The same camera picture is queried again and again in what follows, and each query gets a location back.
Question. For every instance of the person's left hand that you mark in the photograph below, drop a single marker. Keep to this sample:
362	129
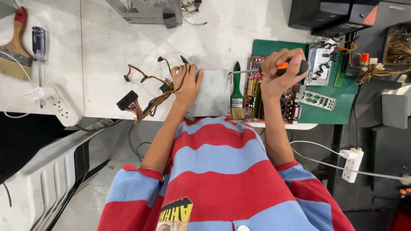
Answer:
185	88

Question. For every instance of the person's right hand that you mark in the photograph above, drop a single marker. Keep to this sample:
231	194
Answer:
276	85

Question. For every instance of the person's right fingers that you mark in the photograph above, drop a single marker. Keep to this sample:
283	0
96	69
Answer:
285	59

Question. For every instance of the orange and black screwdriver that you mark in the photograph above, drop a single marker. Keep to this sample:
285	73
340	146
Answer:
282	68

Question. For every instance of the grey metal power supply box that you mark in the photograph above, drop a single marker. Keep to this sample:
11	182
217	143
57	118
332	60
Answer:
213	93

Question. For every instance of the silver hard disk drive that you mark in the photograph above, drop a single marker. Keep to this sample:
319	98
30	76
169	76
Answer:
318	67

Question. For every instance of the red computer motherboard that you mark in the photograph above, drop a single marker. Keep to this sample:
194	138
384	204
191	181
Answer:
252	89

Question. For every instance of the silver port shield plate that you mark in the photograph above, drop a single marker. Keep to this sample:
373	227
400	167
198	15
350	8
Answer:
318	100

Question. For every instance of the green memory stick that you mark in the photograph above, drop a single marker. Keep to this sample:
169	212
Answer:
340	72

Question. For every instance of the black computer tower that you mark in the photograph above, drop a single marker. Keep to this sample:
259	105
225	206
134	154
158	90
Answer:
327	14

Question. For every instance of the green cutting mat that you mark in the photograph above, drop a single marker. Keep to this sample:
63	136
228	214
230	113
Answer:
324	115

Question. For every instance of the grey square block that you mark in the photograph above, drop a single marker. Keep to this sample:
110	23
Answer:
394	110

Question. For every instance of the white hanging power strip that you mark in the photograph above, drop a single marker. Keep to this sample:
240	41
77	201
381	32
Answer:
351	163

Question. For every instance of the red and blue striped shirt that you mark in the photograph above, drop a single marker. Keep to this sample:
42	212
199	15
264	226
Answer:
218	179

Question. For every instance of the grey computer case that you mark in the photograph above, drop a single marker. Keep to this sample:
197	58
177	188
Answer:
144	11

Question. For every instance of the white power strip with light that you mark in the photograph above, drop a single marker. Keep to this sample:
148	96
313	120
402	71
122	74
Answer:
62	106

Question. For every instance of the large wooden paintbrush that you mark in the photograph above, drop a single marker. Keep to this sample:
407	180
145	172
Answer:
14	51

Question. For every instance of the grey metal case panel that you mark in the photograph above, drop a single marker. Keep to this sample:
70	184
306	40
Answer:
41	179

